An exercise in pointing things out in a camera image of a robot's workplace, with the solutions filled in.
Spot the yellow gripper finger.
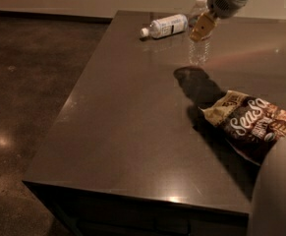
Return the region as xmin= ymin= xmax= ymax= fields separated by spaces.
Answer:
xmin=190 ymin=26 xmax=202 ymax=41
xmin=195 ymin=11 xmax=217 ymax=39

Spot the clear water bottle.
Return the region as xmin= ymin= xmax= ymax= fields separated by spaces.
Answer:
xmin=188 ymin=0 xmax=210 ymax=66

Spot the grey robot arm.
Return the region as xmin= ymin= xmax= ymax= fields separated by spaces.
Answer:
xmin=191 ymin=0 xmax=286 ymax=236

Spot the white lying plastic bottle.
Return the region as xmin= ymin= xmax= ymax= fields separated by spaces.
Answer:
xmin=141 ymin=14 xmax=188 ymax=39

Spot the brown sea salt snack bag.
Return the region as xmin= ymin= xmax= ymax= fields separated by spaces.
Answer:
xmin=201 ymin=90 xmax=286 ymax=165

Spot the dark cabinet under counter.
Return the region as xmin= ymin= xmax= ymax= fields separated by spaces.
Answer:
xmin=24 ymin=181 xmax=249 ymax=236

